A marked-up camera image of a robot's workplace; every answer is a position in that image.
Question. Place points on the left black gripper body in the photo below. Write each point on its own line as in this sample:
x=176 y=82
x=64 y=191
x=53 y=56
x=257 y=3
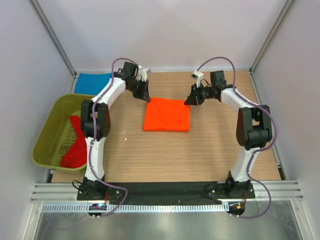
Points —
x=135 y=85

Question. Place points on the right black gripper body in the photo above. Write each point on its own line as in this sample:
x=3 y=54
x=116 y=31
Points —
x=206 y=92

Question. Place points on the orange t shirt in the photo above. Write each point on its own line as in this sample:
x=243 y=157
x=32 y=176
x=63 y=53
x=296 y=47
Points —
x=166 y=115

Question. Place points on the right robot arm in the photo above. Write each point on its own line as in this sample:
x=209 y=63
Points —
x=253 y=131

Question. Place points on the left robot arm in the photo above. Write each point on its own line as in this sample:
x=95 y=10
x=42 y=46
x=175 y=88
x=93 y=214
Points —
x=95 y=123

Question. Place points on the blue folded t shirt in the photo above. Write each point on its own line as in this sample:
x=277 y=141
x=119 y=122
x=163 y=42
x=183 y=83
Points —
x=91 y=84

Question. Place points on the red t shirt in basket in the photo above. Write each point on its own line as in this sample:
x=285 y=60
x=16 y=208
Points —
x=76 y=156

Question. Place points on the olive green plastic basket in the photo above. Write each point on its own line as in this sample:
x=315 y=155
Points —
x=57 y=135

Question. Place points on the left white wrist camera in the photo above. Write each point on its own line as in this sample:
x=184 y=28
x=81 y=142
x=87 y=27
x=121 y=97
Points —
x=142 y=74

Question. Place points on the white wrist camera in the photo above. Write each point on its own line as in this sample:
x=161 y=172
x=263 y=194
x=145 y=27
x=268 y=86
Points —
x=142 y=74
x=198 y=77

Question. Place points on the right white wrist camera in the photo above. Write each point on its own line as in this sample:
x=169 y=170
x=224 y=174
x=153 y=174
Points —
x=198 y=77

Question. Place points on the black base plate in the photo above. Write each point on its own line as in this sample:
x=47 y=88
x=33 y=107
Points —
x=194 y=193

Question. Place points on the right aluminium corner post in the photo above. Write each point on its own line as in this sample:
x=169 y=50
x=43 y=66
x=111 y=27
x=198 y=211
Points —
x=280 y=19

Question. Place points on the aluminium corner post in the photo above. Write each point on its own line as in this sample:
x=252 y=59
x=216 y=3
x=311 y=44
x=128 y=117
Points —
x=280 y=19
x=52 y=35

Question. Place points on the aluminium frame rail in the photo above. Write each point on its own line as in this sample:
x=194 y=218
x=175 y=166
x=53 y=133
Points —
x=280 y=190

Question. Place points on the left aluminium corner post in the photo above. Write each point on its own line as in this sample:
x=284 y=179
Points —
x=52 y=35

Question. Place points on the white slotted cable duct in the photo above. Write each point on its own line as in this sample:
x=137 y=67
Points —
x=90 y=207

